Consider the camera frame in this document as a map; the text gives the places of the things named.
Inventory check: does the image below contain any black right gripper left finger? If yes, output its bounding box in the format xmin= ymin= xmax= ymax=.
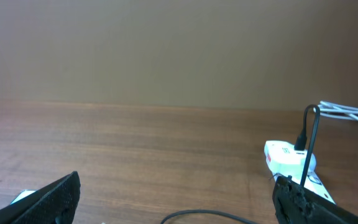
xmin=0 ymin=171 xmax=81 ymax=224

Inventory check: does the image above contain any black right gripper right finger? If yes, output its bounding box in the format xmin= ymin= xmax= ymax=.
xmin=272 ymin=176 xmax=358 ymax=224

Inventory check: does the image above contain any blue Galaxy smartphone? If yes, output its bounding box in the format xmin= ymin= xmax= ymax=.
xmin=10 ymin=189 xmax=36 ymax=205

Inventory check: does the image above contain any black USB charging cable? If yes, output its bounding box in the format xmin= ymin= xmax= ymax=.
xmin=159 ymin=104 xmax=321 ymax=224

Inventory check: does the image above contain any white USB charger adapter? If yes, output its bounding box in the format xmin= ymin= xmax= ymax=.
xmin=264 ymin=140 xmax=308 ymax=177

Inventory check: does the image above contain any white power strip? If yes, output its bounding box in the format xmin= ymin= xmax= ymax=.
xmin=272 ymin=154 xmax=335 ymax=204

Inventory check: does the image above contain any white cable bundle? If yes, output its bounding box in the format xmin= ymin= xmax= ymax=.
xmin=313 ymin=100 xmax=358 ymax=132

